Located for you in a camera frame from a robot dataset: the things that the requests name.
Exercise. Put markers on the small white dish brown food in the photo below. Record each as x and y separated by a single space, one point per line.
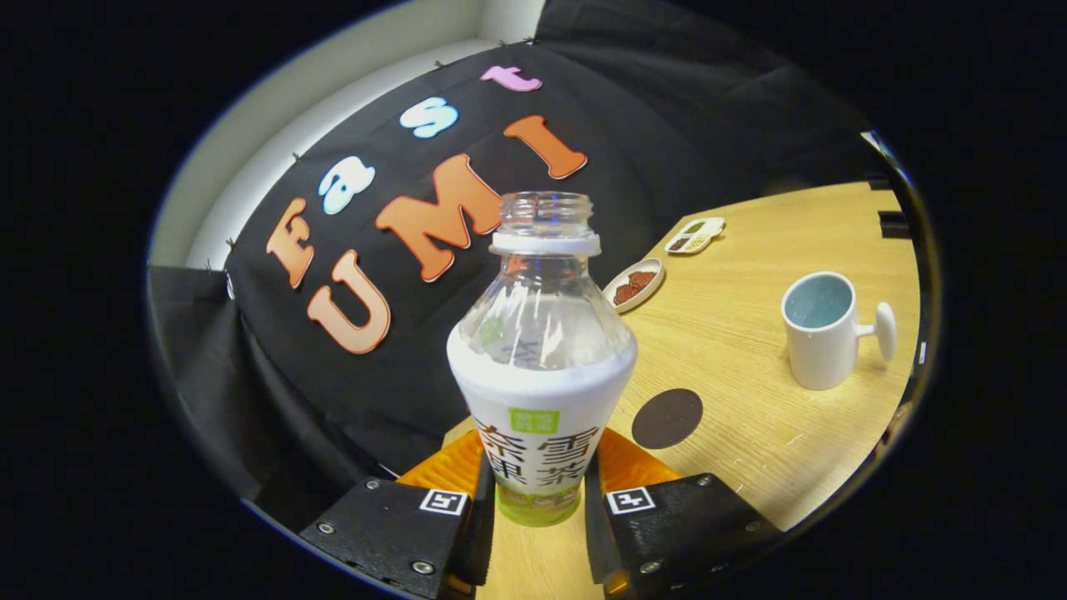
633 285

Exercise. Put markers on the white cup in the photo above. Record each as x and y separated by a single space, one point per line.
821 350

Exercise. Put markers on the wooden table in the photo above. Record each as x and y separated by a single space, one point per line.
750 417

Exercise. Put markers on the black table clamp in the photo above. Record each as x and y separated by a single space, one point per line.
879 182
894 223

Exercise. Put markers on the clear juice bottle white label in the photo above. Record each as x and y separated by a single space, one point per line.
542 383

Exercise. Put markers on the dark brown round coaster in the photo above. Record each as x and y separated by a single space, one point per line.
667 419

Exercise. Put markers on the white divided dish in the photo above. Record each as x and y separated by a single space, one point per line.
696 236

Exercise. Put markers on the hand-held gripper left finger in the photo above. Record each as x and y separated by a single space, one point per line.
392 529

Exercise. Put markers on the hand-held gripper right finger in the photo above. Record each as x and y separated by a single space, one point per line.
692 525

